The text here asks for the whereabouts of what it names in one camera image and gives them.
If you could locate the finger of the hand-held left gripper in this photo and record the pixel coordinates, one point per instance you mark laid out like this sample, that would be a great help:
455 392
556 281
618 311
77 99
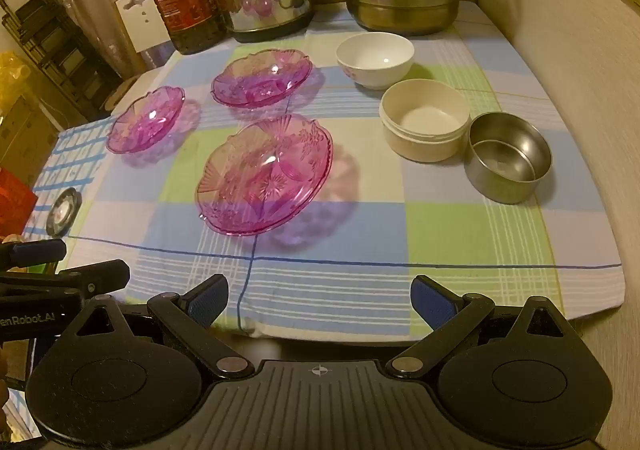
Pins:
100 275
35 254

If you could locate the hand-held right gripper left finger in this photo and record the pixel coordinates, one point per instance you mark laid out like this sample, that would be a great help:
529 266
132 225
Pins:
207 301

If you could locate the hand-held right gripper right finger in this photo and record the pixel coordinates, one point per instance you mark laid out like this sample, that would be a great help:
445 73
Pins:
430 302

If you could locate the large pink glass plate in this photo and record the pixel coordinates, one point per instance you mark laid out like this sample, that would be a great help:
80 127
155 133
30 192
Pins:
265 174

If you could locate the stainless steel bowl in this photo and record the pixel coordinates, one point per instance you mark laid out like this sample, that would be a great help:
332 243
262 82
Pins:
505 164

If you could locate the small pink glass plate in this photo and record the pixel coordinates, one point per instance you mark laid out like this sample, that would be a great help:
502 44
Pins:
145 122

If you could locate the cream plastic bowl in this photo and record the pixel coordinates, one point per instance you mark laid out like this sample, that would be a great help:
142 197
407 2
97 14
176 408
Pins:
425 122

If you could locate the medium pink glass plate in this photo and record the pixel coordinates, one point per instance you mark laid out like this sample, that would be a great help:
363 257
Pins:
260 79

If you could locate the red packet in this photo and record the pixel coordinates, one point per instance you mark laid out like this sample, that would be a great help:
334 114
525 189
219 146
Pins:
15 200

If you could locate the blue checked cloth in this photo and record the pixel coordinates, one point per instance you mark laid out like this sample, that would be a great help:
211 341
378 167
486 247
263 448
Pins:
70 159

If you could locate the cardboard box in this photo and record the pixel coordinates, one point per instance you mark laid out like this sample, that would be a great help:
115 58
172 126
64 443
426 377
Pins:
25 139

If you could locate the yellow plastic bag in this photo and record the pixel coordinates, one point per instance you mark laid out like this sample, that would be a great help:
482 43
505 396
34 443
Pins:
11 74

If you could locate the black metal rack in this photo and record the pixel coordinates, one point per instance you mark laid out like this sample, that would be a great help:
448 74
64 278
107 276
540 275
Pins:
55 49

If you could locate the white ceramic bowl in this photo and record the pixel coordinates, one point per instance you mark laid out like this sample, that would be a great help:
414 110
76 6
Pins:
375 57

